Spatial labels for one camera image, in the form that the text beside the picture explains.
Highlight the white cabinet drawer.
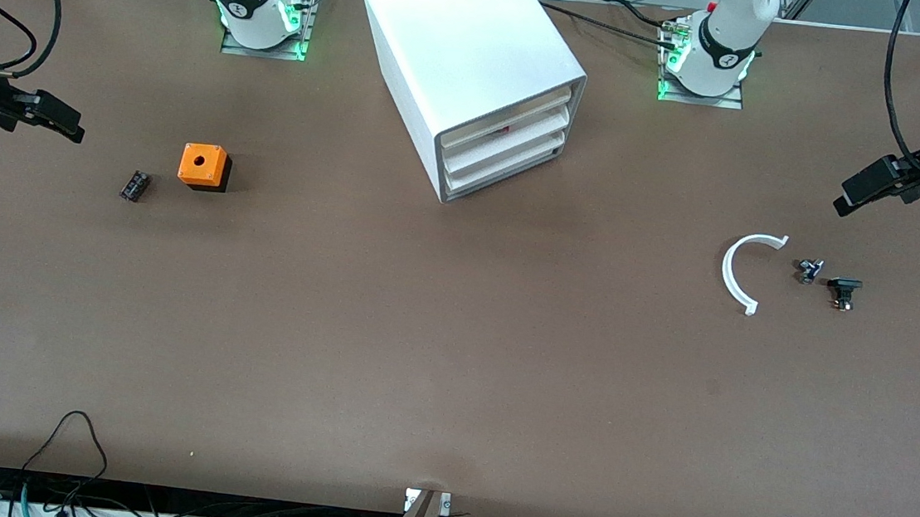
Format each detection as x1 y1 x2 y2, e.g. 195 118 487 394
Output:
436 76 578 163
441 122 566 203
440 99 572 183

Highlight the white drawer cabinet housing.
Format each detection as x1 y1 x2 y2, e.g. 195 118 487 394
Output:
343 0 596 216

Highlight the black clip component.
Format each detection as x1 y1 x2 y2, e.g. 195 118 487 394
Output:
825 276 864 314

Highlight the small black terminal block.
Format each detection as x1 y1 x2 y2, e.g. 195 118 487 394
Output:
119 169 153 204

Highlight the orange box with hole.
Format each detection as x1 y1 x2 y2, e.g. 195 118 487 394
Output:
177 142 235 194

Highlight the white curved plastic arc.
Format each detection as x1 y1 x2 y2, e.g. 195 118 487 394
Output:
718 229 790 319

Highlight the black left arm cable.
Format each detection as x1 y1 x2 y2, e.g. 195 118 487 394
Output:
875 0 920 183

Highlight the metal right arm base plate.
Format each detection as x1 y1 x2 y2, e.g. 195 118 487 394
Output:
220 0 322 63

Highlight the black looped cable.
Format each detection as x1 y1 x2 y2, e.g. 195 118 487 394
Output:
19 407 114 503

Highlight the black base power cable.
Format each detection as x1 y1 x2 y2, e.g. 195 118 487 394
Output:
533 0 684 50

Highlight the black cable bundle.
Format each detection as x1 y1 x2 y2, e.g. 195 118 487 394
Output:
0 464 398 517

